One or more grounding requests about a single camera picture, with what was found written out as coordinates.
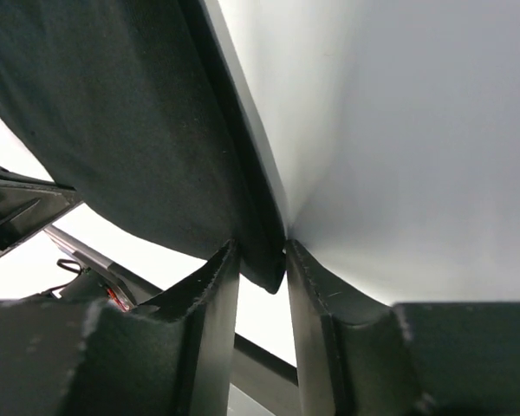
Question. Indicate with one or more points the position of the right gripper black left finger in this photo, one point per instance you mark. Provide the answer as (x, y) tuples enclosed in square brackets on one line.
[(169, 356)]

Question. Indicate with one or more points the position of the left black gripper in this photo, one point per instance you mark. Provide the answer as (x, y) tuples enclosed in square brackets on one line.
[(28, 206)]

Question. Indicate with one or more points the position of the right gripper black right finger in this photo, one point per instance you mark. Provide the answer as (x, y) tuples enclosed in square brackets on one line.
[(357, 356)]

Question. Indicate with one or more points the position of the black t shirt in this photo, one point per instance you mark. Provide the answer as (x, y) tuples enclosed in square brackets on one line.
[(132, 104)]

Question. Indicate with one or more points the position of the aluminium frame rail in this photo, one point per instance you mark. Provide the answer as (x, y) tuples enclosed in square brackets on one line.
[(86, 255)]

